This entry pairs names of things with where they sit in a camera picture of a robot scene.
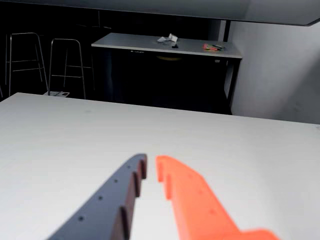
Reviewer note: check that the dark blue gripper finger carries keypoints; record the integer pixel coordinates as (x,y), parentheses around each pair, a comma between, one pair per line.
(105,210)

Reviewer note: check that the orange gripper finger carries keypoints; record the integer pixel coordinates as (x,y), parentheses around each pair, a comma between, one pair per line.
(197,207)

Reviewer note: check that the red and green marker pile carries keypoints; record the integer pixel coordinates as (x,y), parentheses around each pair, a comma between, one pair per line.
(212,47)

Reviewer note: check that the flat printed sheet on floor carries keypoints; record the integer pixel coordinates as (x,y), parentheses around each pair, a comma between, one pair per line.
(58,94)

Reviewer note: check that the small black object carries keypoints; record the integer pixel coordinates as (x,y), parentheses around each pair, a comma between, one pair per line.
(175,46)

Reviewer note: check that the grey table with black legs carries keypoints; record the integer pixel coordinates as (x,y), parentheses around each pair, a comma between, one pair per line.
(140,43)

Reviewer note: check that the crumpled white paper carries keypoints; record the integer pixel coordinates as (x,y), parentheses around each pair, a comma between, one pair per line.
(166,38)

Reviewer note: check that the metal frame stool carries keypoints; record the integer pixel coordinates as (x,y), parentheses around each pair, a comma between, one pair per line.
(65,40)
(25,33)

